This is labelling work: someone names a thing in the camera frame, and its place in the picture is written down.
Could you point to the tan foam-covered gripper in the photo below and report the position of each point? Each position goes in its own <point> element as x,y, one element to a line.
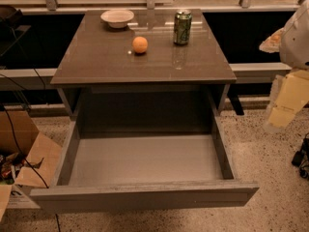
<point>296,42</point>

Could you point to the grey drawer cabinet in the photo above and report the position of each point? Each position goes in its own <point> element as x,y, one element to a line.
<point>99,56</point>

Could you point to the cardboard box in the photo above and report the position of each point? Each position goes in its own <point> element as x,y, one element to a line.
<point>28,160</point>

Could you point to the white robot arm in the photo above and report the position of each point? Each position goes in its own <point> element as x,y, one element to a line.
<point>292,41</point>

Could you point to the white bowl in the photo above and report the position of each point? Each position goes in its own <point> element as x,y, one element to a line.
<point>117,18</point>

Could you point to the orange fruit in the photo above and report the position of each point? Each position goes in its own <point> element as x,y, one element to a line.
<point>140,45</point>

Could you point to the grey top drawer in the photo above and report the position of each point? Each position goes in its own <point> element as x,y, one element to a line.
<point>144,151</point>

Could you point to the black equipment at left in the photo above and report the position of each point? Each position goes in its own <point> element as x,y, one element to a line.
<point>11,29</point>

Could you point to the green soda can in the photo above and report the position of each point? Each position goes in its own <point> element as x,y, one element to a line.
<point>182,25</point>

